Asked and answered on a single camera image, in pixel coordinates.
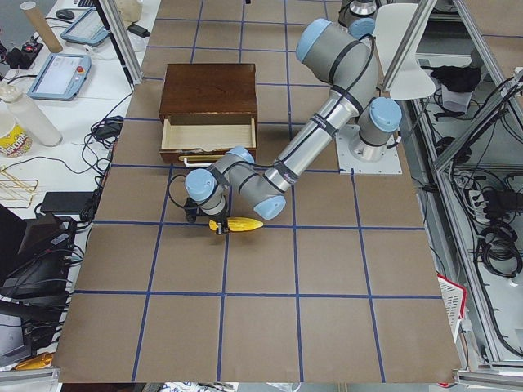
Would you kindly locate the yellow corn cob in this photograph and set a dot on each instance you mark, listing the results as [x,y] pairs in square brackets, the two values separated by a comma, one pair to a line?
[238,224]

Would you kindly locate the wooden drawer with handle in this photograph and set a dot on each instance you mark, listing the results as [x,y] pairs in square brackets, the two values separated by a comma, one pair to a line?
[205,138]

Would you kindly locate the white red plastic basket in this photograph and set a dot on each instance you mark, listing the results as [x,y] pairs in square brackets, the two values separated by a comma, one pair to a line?
[454,297]

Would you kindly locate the black power brick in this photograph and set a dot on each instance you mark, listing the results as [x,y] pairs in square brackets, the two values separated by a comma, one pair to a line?
[138,30]

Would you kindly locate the far blue teach pendant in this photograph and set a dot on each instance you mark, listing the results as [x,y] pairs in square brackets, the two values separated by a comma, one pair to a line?
[87,29]

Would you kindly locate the near blue teach pendant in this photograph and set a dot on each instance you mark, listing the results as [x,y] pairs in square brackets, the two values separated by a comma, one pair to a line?
[61,77]

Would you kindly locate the popcorn paper cup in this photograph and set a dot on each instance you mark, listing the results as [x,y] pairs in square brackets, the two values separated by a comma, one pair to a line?
[14,139]

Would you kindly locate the blue teach pendant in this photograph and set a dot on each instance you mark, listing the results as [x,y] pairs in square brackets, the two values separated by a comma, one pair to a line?
[61,77]
[87,29]

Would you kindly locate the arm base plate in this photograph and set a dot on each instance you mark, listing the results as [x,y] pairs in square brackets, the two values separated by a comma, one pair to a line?
[356,157]

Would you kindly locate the gold wire rack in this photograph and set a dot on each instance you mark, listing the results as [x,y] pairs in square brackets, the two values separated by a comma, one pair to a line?
[15,192]

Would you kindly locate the white chair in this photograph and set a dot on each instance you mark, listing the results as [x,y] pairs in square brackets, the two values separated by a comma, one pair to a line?
[399,29]

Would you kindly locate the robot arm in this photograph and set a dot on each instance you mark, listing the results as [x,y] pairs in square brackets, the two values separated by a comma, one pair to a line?
[358,17]
[350,68]

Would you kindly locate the dark wooden drawer box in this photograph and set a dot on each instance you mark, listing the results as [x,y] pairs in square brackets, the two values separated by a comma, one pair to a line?
[204,90]

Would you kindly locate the frosted plastic bottle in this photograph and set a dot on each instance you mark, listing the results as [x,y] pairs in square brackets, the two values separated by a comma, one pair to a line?
[30,116]

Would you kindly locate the cardboard tube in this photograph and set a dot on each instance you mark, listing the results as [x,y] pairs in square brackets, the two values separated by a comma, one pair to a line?
[36,18]

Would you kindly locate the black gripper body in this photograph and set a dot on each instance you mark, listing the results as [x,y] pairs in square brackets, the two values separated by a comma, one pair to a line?
[219,219]

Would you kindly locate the black computer mouse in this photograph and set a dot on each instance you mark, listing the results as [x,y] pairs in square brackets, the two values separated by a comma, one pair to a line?
[65,14]

